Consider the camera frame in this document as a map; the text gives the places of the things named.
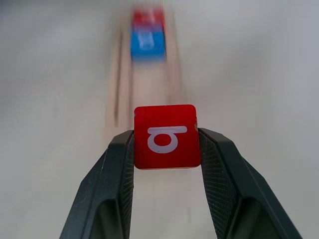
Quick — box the long wooden tray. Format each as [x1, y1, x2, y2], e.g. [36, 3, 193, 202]
[104, 9, 186, 131]

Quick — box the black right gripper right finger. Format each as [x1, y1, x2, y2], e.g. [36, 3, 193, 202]
[198, 127, 305, 239]

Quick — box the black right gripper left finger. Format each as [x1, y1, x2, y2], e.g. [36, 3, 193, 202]
[58, 128, 136, 239]

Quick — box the blue letter block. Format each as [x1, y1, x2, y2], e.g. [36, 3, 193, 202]
[130, 27, 166, 63]

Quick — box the red letter block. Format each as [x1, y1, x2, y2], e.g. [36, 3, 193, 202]
[132, 8, 165, 33]
[134, 104, 202, 169]

